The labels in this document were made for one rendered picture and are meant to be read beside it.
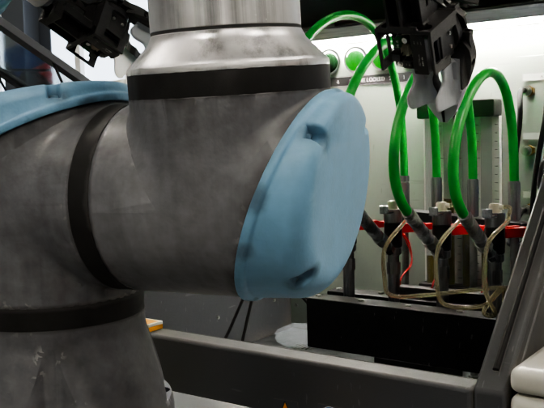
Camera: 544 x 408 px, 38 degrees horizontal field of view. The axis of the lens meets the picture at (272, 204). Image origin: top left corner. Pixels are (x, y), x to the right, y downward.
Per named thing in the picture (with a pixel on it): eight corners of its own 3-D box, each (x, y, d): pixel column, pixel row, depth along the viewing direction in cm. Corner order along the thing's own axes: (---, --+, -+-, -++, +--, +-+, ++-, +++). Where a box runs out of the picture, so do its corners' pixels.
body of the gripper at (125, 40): (95, 71, 119) (27, 23, 111) (110, 27, 123) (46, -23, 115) (128, 56, 114) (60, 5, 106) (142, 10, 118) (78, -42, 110)
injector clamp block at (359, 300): (308, 389, 127) (305, 295, 126) (340, 373, 135) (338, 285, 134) (518, 431, 107) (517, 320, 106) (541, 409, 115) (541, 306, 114)
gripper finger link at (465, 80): (437, 88, 96) (427, 21, 91) (444, 81, 97) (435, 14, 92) (473, 91, 93) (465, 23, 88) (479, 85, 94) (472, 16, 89)
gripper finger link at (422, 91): (404, 137, 98) (393, 69, 93) (427, 113, 101) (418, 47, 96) (427, 140, 96) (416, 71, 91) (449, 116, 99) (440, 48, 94)
